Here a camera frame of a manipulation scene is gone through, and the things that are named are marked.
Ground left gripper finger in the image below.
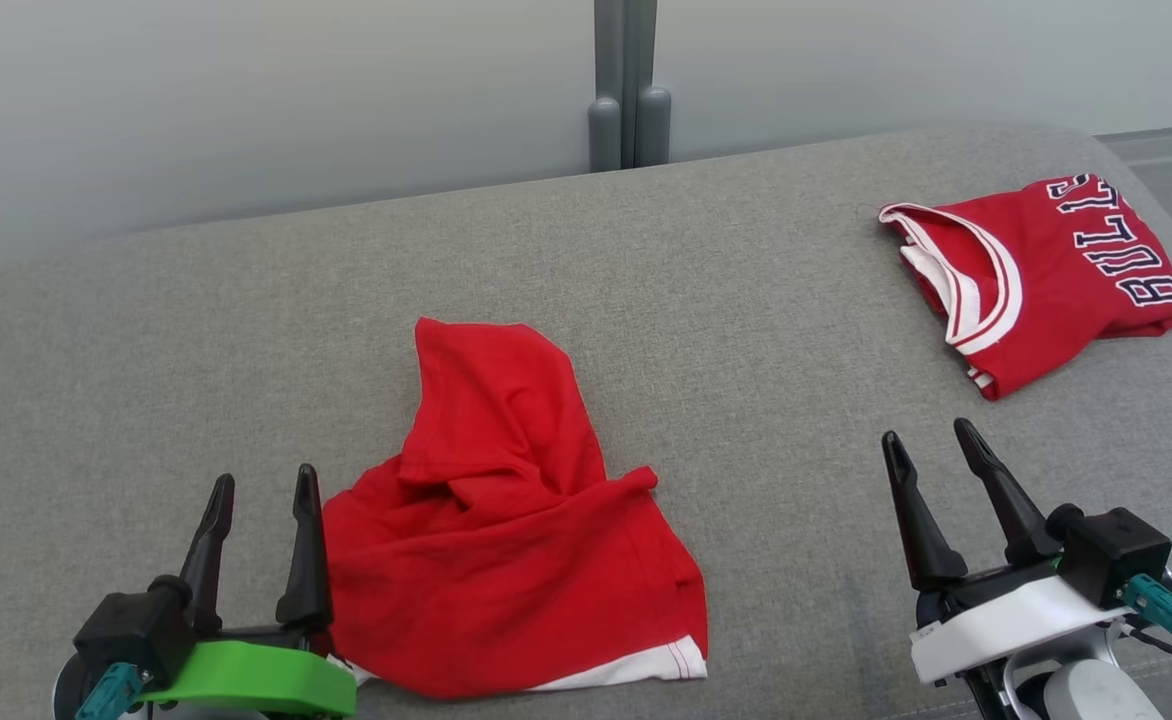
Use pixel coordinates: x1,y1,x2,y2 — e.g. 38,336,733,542
275,462,336,633
177,473,238,635

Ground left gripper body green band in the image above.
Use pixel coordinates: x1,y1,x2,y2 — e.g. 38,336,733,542
139,620,358,720

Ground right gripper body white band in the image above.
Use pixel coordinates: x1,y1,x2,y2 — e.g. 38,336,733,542
908,560,1133,688

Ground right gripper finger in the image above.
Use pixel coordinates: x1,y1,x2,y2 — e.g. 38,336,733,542
952,417,1064,568
880,430,970,593

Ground red shorts white trim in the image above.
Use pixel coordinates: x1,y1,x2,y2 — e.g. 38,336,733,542
320,316,710,700

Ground red basketball jersey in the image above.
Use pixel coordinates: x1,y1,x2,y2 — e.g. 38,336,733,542
877,172,1172,402

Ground grey metal double post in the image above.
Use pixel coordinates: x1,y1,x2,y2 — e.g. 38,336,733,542
587,0,674,174

